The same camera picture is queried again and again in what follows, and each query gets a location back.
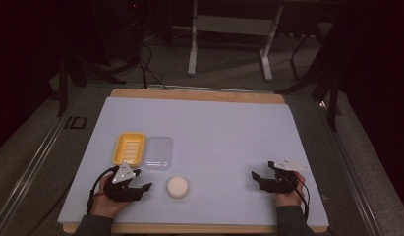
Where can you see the person's left hand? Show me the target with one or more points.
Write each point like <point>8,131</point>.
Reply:
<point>106,205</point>

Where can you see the round white soap bar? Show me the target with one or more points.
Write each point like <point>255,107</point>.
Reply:
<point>177,187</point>

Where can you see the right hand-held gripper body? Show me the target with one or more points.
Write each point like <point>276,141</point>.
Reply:
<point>281,182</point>

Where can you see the yellow soap dish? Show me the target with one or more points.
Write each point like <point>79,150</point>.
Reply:
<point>129,148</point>

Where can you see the black metal stand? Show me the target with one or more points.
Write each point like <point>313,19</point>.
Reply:
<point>62,82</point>

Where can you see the wooden table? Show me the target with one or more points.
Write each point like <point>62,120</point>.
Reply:
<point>196,95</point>

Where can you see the clear plastic container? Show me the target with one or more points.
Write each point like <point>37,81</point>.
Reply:
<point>158,152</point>

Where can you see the black tripod stand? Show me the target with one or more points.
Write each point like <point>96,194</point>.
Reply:
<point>332,98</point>

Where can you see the white table mat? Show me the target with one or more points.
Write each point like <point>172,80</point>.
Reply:
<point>222,137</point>

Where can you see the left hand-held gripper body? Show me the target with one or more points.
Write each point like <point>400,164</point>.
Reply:
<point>122,191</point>

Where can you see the metal floor rail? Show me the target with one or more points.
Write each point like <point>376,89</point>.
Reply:
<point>29,167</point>
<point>357,183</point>

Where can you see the white metal stand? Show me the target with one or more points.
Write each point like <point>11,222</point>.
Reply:
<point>234,25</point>

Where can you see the person's right hand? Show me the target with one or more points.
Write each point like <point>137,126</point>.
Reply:
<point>289,198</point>

